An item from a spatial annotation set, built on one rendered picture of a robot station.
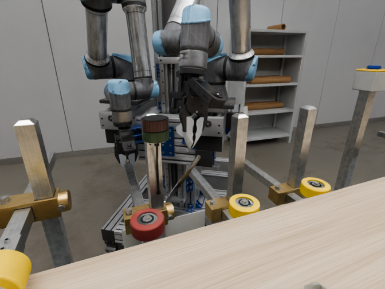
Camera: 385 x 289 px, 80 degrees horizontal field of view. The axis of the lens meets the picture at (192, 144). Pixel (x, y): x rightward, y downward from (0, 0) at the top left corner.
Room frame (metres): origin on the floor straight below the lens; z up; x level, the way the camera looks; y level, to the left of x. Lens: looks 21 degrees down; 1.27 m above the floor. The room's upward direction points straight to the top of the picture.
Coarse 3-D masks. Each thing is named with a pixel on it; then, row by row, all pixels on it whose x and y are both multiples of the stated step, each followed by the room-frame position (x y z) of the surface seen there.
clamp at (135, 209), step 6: (144, 204) 0.55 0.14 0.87; (168, 204) 0.55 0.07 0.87; (132, 210) 0.52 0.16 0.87; (138, 210) 0.52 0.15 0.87; (162, 210) 0.52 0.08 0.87; (168, 210) 0.53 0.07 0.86; (126, 216) 0.50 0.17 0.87; (168, 216) 0.52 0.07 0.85; (174, 216) 0.53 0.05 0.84; (126, 222) 0.48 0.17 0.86; (126, 228) 0.48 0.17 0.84; (126, 234) 0.48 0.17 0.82
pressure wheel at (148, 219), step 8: (152, 208) 0.48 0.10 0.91; (136, 216) 0.45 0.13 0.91; (144, 216) 0.44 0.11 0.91; (152, 216) 0.45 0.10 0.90; (160, 216) 0.45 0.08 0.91; (136, 224) 0.42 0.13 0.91; (144, 224) 0.43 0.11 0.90; (152, 224) 0.42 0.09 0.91; (160, 224) 0.43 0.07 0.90; (136, 232) 0.41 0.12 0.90; (144, 232) 0.40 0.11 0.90; (152, 232) 0.41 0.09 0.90; (160, 232) 0.42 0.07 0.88; (144, 240) 0.40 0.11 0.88
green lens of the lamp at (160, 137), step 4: (168, 128) 0.50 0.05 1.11; (144, 132) 0.47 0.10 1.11; (160, 132) 0.47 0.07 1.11; (164, 132) 0.47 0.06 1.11; (168, 132) 0.49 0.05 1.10; (144, 136) 0.47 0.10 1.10; (148, 136) 0.47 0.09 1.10; (152, 136) 0.46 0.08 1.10; (156, 136) 0.46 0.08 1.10; (160, 136) 0.47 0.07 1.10; (164, 136) 0.47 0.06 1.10; (168, 136) 0.49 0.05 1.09; (144, 140) 0.47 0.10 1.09; (148, 140) 0.47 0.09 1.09; (152, 140) 0.46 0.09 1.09; (156, 140) 0.46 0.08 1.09; (160, 140) 0.47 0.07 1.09; (164, 140) 0.47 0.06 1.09
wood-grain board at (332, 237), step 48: (336, 192) 0.56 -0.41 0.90; (384, 192) 0.56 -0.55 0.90; (192, 240) 0.38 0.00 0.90; (240, 240) 0.38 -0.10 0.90; (288, 240) 0.38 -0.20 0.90; (336, 240) 0.38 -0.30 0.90; (384, 240) 0.38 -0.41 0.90; (48, 288) 0.27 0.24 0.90; (96, 288) 0.27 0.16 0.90; (144, 288) 0.27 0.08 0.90; (192, 288) 0.27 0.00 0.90; (240, 288) 0.27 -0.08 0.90; (288, 288) 0.27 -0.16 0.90; (336, 288) 0.27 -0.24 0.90; (384, 288) 0.27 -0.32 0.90
